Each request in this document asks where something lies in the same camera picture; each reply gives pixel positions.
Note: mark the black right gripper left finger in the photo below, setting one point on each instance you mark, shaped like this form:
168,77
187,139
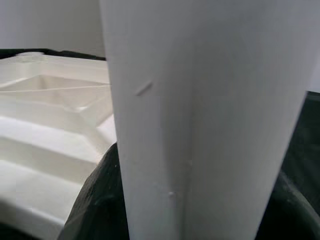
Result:
102,200

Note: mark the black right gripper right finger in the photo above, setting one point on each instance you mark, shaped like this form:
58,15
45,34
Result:
292,220

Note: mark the white plastic children table top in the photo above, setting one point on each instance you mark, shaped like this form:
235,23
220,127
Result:
37,150

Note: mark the white plastic table leg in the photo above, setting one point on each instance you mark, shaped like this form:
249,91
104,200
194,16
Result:
200,112

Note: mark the black table cloth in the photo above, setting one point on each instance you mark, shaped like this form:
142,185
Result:
310,137

